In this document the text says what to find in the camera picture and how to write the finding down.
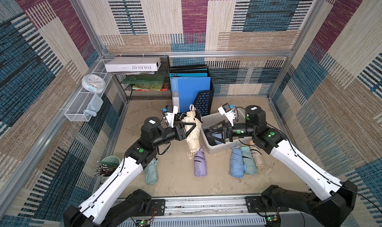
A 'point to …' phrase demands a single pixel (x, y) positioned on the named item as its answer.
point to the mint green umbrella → (151, 172)
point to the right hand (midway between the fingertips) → (208, 131)
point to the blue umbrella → (238, 168)
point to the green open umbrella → (106, 165)
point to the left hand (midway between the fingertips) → (193, 124)
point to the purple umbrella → (200, 164)
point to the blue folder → (184, 90)
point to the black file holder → (203, 99)
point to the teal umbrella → (251, 168)
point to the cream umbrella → (193, 137)
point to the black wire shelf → (148, 85)
